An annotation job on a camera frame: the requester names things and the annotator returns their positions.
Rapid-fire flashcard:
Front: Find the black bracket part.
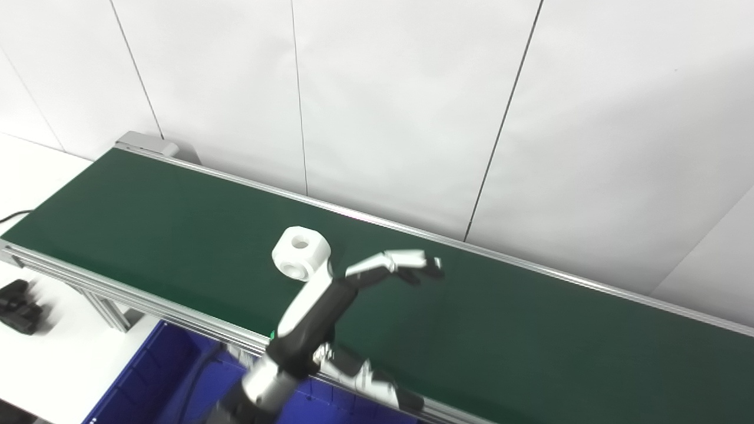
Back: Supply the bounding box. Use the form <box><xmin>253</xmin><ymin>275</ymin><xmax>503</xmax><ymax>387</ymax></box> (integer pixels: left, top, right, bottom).
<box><xmin>0</xmin><ymin>280</ymin><xmax>47</xmax><ymax>336</ymax></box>

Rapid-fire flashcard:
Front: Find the green conveyor belt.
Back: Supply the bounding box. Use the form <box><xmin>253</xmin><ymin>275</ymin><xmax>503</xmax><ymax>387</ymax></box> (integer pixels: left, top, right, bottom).
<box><xmin>0</xmin><ymin>131</ymin><xmax>754</xmax><ymax>424</ymax></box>
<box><xmin>0</xmin><ymin>147</ymin><xmax>754</xmax><ymax>424</ymax></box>

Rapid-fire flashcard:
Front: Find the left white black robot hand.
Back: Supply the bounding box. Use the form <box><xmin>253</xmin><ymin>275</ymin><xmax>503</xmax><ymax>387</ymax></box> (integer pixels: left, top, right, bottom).
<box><xmin>266</xmin><ymin>250</ymin><xmax>446</xmax><ymax>413</ymax></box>

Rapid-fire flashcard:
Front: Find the grey conveyor motor housing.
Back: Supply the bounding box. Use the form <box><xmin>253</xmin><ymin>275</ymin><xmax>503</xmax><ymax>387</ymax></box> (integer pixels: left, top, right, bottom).
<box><xmin>154</xmin><ymin>139</ymin><xmax>202</xmax><ymax>166</ymax></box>

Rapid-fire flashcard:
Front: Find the white hexagonal part with hole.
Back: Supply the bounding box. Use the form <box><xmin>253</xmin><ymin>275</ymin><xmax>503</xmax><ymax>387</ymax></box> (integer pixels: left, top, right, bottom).
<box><xmin>272</xmin><ymin>226</ymin><xmax>332</xmax><ymax>282</ymax></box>

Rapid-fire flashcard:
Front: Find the blue plastic bin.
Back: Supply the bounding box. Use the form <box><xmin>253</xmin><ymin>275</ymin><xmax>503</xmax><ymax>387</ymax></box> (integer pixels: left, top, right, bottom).
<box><xmin>82</xmin><ymin>321</ymin><xmax>425</xmax><ymax>424</ymax></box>

